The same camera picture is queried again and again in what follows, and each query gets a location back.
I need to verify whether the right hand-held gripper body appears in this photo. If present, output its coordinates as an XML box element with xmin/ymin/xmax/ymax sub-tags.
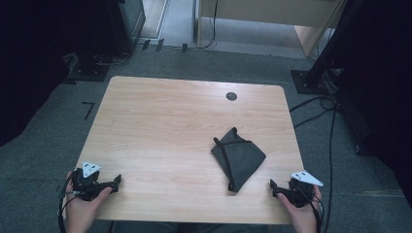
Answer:
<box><xmin>279</xmin><ymin>170</ymin><xmax>325</xmax><ymax>209</ymax></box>

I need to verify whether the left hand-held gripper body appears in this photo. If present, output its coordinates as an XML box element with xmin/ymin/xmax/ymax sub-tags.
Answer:
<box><xmin>71</xmin><ymin>161</ymin><xmax>113</xmax><ymax>202</ymax></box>

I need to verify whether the dark grey cloth bag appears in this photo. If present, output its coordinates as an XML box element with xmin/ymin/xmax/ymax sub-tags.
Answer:
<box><xmin>210</xmin><ymin>126</ymin><xmax>267</xmax><ymax>194</ymax></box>

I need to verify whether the person's right hand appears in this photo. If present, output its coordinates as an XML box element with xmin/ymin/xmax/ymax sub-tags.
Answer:
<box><xmin>276</xmin><ymin>184</ymin><xmax>324</xmax><ymax>233</ymax></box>

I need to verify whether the person's left hand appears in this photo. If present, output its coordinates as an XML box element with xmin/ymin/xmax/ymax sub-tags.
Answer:
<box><xmin>63</xmin><ymin>171</ymin><xmax>114</xmax><ymax>233</ymax></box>

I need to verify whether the black metal stand base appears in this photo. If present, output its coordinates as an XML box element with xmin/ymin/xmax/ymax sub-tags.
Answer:
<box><xmin>290</xmin><ymin>69</ymin><xmax>338</xmax><ymax>96</ymax></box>

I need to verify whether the black flat stand base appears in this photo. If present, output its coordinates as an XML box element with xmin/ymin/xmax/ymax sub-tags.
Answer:
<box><xmin>66</xmin><ymin>52</ymin><xmax>111</xmax><ymax>83</ymax></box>

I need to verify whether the dark curtain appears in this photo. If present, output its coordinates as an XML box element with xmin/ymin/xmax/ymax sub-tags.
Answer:
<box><xmin>0</xmin><ymin>0</ymin><xmax>81</xmax><ymax>148</ymax></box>
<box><xmin>336</xmin><ymin>0</ymin><xmax>412</xmax><ymax>208</ymax></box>

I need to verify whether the black cabinet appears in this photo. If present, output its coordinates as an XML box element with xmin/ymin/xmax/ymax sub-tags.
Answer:
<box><xmin>108</xmin><ymin>0</ymin><xmax>147</xmax><ymax>56</ymax></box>

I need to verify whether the beige wooden desk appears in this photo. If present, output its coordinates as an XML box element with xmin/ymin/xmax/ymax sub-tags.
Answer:
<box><xmin>195</xmin><ymin>0</ymin><xmax>345</xmax><ymax>59</ymax></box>

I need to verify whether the right hand-held gripper cable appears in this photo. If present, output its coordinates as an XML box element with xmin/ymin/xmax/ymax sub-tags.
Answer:
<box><xmin>299</xmin><ymin>183</ymin><xmax>326</xmax><ymax>233</ymax></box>

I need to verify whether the hand-held gripper cable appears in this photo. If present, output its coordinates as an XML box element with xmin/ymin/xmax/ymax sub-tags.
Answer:
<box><xmin>299</xmin><ymin>183</ymin><xmax>326</xmax><ymax>233</ymax></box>
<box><xmin>57</xmin><ymin>171</ymin><xmax>81</xmax><ymax>233</ymax></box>

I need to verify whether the left hand-held gripper cable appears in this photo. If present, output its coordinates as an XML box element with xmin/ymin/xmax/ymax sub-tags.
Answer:
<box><xmin>57</xmin><ymin>171</ymin><xmax>81</xmax><ymax>233</ymax></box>

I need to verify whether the long black floor cable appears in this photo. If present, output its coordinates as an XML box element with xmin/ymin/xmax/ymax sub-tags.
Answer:
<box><xmin>323</xmin><ymin>106</ymin><xmax>339</xmax><ymax>233</ymax></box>

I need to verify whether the black metal stand post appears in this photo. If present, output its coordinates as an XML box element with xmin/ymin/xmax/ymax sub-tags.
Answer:
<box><xmin>305</xmin><ymin>0</ymin><xmax>368</xmax><ymax>85</ymax></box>

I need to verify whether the black hanging cable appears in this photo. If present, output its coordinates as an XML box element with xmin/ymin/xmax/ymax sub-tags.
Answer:
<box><xmin>196</xmin><ymin>0</ymin><xmax>219</xmax><ymax>50</ymax></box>

